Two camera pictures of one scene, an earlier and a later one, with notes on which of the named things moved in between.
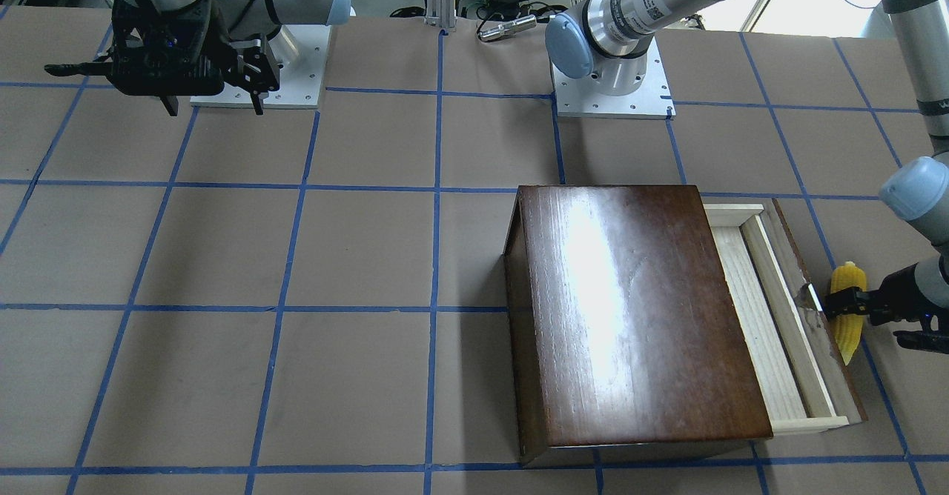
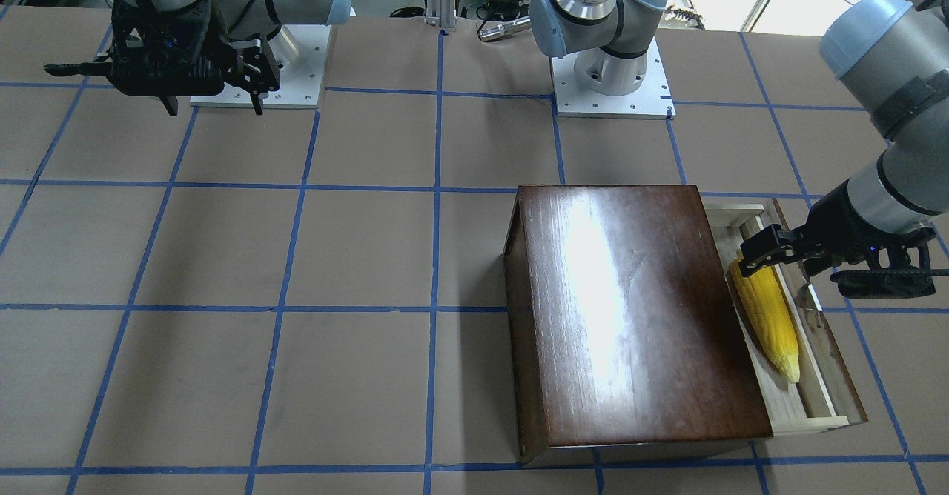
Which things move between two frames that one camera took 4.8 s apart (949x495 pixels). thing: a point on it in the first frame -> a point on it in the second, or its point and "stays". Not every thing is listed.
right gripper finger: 171,104 stays
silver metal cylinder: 524,23 stays
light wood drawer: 804,379 stays
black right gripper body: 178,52 stays
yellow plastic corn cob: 848,327 -> 762,299
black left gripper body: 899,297 -> 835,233
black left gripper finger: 852,301 -> 771,245
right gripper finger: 256,73 stays
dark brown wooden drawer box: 626,336 stays
